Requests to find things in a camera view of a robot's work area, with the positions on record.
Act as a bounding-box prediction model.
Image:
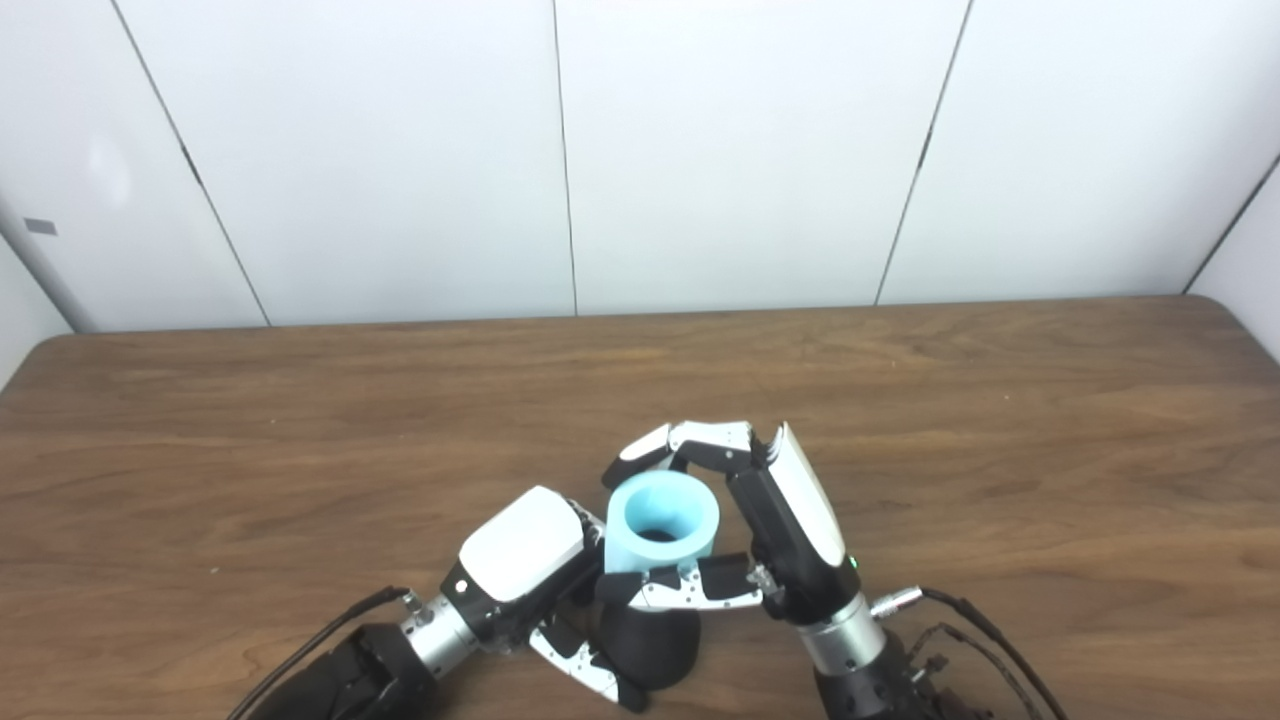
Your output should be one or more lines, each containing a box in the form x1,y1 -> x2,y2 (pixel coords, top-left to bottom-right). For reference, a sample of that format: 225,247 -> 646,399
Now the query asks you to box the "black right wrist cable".
869,585 -> 1070,720

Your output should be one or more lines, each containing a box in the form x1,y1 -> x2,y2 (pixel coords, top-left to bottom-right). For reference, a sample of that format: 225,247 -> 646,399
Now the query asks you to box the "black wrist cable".
227,586 -> 422,720
869,585 -> 1070,720

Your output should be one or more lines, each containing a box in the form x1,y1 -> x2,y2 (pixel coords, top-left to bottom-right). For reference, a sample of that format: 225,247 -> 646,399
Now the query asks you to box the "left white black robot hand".
440,485 -> 650,714

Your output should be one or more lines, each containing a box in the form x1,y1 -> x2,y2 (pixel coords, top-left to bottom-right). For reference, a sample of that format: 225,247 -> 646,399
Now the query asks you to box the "thin braided black cable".
904,624 -> 1029,720

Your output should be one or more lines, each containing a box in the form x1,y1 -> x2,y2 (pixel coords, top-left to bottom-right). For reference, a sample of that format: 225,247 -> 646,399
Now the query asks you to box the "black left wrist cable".
227,586 -> 422,720

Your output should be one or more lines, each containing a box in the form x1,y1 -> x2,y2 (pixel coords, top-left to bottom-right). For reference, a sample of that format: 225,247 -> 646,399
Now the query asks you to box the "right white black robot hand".
595,419 -> 864,627

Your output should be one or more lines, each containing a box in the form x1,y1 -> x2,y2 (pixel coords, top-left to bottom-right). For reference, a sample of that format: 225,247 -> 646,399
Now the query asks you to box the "light-blue cylindrical hose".
603,472 -> 721,577

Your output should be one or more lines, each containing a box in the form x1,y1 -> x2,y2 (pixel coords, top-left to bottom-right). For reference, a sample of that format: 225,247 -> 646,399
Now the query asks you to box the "black funnel-shaped nozzle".
598,600 -> 702,692

